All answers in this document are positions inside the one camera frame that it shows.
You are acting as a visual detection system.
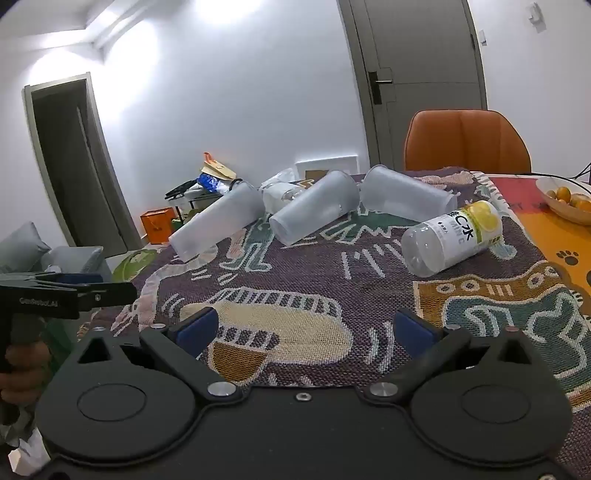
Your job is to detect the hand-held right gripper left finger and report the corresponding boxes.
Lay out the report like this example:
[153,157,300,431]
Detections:
[75,306,243,409]

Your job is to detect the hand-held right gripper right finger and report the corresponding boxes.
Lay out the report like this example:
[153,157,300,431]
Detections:
[369,307,548,409]

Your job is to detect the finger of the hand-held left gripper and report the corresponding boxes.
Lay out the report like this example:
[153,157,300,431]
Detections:
[76,282,139,312]
[34,272,105,289]

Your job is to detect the frosted plastic cup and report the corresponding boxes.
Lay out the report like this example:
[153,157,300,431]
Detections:
[168,181,267,264]
[359,164,459,223]
[269,169,360,247]

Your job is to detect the person's left hand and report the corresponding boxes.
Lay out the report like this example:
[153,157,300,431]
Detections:
[0,343,52,409]

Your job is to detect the green yellow cushion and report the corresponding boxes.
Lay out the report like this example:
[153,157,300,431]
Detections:
[112,248,160,283]

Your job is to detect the grey sofa cushion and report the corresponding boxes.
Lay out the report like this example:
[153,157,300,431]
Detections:
[0,220,112,283]

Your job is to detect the orange paper bag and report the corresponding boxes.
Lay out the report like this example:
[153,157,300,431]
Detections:
[140,208,177,245]

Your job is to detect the plastic bottle with lemon label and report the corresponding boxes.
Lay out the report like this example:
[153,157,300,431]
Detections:
[400,199,504,278]

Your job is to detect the printed woven blanket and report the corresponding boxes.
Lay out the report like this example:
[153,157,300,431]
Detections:
[76,165,591,464]

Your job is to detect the cluttered storage rack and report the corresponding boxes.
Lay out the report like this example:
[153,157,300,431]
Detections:
[165,151,243,221]

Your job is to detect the crumpled white tissue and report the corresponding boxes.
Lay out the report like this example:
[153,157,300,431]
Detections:
[0,431,52,480]

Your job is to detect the small clear plastic bottle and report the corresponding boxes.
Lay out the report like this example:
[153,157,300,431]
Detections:
[262,182,306,215]

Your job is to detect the white plastic bag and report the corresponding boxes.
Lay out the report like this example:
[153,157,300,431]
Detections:
[259,167,297,191]

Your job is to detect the white framed board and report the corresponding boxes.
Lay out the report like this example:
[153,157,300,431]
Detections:
[294,154,360,180]

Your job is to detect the beige fruit bowl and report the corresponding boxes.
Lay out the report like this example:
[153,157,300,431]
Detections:
[535,176,591,226]

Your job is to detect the orange leather chair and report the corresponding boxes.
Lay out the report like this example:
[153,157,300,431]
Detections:
[403,109,533,174]

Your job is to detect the pile of oranges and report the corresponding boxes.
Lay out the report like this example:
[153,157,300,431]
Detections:
[546,185,591,209]

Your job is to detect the grey door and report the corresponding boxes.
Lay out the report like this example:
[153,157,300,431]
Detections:
[338,0,489,172]

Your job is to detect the black cable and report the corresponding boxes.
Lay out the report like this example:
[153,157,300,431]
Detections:
[529,164,591,182]

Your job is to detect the black door handle lock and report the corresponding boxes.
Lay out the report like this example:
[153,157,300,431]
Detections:
[368,68,396,105]

